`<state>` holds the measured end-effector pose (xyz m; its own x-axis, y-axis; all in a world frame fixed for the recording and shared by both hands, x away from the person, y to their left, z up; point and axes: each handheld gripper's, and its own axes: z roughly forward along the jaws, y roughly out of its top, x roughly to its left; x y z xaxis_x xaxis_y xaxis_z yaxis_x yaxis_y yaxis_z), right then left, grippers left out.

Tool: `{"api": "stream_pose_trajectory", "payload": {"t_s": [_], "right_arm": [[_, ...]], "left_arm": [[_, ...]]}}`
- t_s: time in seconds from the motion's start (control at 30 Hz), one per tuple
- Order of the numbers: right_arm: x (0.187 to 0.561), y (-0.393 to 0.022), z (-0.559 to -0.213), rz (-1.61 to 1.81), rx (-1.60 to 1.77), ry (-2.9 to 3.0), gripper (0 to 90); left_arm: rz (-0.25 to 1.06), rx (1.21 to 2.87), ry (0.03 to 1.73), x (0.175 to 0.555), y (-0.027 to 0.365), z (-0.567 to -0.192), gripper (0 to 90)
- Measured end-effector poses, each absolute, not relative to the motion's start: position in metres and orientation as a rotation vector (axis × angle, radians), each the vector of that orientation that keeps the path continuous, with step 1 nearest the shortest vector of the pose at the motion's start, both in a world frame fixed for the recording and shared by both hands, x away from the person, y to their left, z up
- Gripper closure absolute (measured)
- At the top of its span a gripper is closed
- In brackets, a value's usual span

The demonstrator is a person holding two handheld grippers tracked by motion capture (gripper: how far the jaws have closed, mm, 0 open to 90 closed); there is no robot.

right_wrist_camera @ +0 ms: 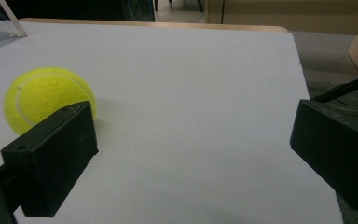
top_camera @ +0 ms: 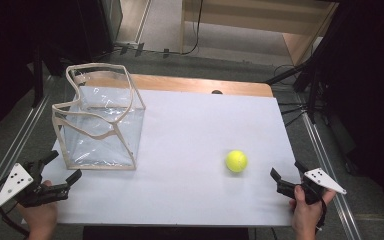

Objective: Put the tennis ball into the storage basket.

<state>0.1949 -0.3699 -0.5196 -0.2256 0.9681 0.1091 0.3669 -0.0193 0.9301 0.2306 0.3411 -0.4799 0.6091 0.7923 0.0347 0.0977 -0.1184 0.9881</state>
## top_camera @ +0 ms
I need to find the person's left hand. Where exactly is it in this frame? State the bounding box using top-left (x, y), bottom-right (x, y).
top-left (15, 180), bottom-right (59, 240)

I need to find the black wrist strap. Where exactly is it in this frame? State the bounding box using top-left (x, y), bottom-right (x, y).
top-left (315, 198), bottom-right (328, 232)

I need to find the white paper sheet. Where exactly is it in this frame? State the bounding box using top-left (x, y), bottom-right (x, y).
top-left (21, 85), bottom-right (302, 228)

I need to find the person's right hand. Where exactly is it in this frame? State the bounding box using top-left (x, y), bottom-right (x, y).
top-left (288, 185), bottom-right (337, 240)

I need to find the clear plastic bag beige trim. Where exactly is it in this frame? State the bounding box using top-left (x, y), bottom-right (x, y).
top-left (51, 62), bottom-right (147, 171)

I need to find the black tripod stand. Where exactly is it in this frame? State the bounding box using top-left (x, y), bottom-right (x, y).
top-left (264, 6), bottom-right (344, 124)

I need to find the yellow tennis ball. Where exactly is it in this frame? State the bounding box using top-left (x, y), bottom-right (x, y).
top-left (225, 149), bottom-right (249, 174)

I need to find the metal floor rail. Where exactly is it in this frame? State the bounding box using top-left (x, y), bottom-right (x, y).
top-left (0, 76), bottom-right (64, 228)
top-left (294, 93), bottom-right (363, 240)

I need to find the dark curtain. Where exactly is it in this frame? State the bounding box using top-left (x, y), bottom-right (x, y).
top-left (308, 0), bottom-right (384, 231)
top-left (0, 0), bottom-right (113, 145)

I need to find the wooden shelf unit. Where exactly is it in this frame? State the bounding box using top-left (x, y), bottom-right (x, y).
top-left (179, 0), bottom-right (340, 67)

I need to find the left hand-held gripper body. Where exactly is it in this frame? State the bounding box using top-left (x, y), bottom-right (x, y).
top-left (0, 160), bottom-right (71, 209)

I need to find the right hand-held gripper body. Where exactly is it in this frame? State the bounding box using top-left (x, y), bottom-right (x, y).
top-left (276, 167), bottom-right (348, 206)

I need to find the black hanging cable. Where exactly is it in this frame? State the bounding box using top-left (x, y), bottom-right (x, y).
top-left (166, 0), bottom-right (204, 56)

